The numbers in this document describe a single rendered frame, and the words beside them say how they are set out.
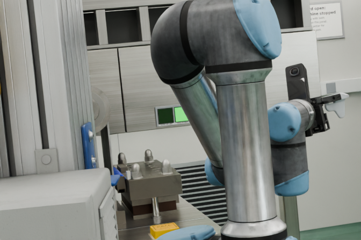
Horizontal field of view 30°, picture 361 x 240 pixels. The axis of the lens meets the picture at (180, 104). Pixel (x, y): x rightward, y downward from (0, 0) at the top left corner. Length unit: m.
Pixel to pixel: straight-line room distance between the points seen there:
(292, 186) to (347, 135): 3.83
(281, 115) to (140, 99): 1.07
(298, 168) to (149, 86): 1.07
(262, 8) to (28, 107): 0.45
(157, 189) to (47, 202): 1.38
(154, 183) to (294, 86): 0.64
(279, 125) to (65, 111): 0.62
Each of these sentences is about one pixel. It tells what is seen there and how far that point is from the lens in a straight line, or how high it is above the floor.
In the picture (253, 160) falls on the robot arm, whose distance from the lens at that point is 1.14.
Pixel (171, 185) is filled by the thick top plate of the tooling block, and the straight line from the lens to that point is 2.04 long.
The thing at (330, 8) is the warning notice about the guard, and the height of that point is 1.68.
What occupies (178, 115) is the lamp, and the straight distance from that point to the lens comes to 2.39.
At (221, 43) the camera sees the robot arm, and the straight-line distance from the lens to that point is 1.12.
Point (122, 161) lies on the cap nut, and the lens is 2.35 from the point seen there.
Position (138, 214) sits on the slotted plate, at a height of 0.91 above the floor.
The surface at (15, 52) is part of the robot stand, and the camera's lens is 0.87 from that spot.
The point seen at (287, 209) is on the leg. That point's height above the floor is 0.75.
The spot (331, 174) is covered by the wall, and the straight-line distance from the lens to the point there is 5.21.
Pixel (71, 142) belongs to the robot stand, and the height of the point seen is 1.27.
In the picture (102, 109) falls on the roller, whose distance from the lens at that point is 2.02.
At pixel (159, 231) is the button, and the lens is 1.82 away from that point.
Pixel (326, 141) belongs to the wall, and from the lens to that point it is 5.16.
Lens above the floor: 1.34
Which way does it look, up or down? 3 degrees down
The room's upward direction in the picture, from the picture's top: 6 degrees counter-clockwise
